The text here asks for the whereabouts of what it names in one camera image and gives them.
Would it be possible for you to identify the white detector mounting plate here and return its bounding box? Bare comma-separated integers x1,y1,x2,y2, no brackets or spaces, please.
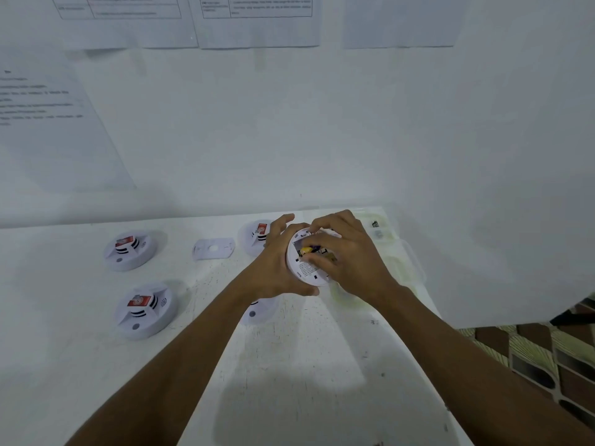
193,238,237,261

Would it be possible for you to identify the person's right hand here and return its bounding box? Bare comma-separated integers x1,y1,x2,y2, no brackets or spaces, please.
299,209,412,308

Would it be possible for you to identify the person's right forearm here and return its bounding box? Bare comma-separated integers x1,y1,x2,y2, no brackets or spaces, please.
377,286,595,446

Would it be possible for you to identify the black bar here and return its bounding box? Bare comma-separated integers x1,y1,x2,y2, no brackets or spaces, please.
550,310,595,326

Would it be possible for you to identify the green brown patterned floor mat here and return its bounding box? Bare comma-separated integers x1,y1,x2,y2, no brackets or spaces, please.
457,294,595,432

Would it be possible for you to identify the person's left forearm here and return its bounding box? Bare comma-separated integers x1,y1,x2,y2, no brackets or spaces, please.
64,279,261,446

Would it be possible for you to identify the white smoke detector red label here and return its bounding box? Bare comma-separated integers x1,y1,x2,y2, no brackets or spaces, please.
284,225,343,287
239,297,280,326
103,230,158,273
239,219,275,257
115,282,179,341

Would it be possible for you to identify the person's left hand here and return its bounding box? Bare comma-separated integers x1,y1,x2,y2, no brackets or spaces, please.
237,213,320,302

